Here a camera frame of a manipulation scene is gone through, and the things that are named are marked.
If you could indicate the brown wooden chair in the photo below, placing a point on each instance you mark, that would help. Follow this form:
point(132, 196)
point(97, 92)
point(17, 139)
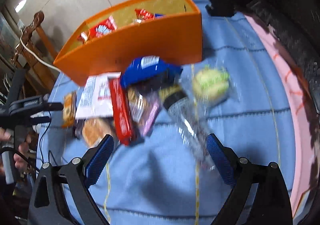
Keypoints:
point(27, 56)

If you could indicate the person's left hand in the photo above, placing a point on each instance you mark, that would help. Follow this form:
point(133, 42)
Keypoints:
point(23, 148)

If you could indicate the orange small snack packet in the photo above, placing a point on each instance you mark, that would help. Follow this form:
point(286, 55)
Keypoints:
point(69, 109)

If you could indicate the black carved wooden sofa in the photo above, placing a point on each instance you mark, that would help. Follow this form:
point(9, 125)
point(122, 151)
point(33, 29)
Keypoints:
point(294, 22)

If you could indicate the round biscuit packet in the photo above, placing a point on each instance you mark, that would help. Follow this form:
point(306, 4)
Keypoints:
point(93, 130)

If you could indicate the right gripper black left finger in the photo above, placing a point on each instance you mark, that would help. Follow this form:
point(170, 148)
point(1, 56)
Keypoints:
point(48, 204)

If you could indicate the small red snack bar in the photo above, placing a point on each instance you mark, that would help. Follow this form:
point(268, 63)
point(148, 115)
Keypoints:
point(121, 113)

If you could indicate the orange snack box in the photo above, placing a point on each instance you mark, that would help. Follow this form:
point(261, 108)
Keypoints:
point(170, 29)

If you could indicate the white printed snack packet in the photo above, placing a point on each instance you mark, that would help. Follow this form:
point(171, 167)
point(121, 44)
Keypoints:
point(95, 99)

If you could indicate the clear black-capped snack tube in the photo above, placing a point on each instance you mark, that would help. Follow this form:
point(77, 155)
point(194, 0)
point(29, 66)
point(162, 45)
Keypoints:
point(183, 113)

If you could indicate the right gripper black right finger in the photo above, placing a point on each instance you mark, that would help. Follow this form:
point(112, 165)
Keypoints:
point(271, 203)

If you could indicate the green round pastry packet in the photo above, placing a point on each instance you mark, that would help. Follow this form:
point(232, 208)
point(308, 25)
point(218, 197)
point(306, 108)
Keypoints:
point(210, 84)

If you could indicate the blue snack packet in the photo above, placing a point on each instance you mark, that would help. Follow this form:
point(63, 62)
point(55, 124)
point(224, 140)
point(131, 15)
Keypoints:
point(147, 67)

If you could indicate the blue quilted cloth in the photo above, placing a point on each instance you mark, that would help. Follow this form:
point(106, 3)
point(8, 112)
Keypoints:
point(156, 181)

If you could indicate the purple snack packet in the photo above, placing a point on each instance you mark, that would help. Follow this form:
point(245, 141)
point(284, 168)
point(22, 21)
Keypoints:
point(144, 109)

